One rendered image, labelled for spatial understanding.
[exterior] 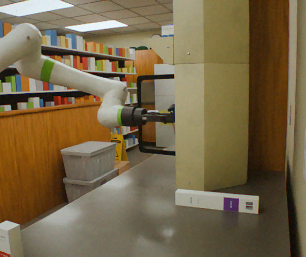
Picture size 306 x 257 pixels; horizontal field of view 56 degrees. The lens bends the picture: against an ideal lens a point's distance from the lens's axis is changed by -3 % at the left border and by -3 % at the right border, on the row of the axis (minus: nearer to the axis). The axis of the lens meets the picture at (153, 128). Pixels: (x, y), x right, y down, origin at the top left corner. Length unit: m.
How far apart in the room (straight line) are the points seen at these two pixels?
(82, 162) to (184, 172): 2.29
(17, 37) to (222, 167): 0.95
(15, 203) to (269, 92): 2.56
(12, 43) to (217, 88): 0.81
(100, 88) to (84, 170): 2.02
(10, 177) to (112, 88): 1.93
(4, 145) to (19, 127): 0.25
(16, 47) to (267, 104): 1.09
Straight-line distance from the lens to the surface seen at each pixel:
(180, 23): 1.11
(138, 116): 1.27
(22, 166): 3.20
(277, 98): 1.41
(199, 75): 1.07
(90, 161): 3.28
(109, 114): 1.33
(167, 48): 1.12
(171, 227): 0.87
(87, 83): 1.41
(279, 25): 1.43
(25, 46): 1.32
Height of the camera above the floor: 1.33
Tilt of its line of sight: 8 degrees down
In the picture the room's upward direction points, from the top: 1 degrees counter-clockwise
